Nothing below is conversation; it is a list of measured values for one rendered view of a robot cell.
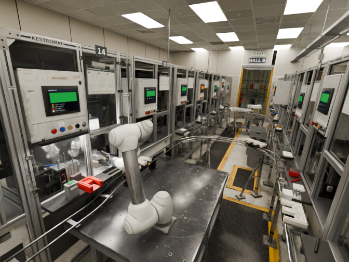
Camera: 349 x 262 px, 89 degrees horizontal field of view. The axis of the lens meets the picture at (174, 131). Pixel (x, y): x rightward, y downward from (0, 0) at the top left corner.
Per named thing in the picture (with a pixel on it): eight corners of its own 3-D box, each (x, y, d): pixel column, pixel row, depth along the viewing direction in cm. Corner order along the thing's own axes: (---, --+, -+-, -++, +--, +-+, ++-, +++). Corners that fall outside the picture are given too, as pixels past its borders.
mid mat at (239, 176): (259, 197, 292) (259, 196, 291) (225, 187, 315) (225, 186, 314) (260, 171, 379) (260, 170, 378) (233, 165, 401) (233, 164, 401)
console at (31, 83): (34, 144, 112) (19, 68, 100) (11, 136, 124) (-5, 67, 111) (90, 129, 149) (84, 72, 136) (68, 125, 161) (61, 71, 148)
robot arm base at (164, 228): (179, 215, 152) (179, 210, 150) (166, 235, 133) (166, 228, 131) (160, 208, 159) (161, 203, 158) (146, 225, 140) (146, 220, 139)
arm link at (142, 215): (161, 226, 128) (134, 245, 113) (148, 220, 139) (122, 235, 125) (141, 121, 123) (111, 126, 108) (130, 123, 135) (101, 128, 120)
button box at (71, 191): (70, 200, 131) (68, 186, 128) (63, 197, 134) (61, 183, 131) (80, 194, 138) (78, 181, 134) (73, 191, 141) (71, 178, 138)
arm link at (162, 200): (176, 217, 143) (177, 193, 137) (159, 229, 130) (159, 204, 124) (163, 207, 154) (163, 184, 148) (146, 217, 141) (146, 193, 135)
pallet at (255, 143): (241, 143, 306) (242, 138, 303) (246, 142, 313) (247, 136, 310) (260, 151, 276) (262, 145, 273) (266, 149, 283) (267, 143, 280)
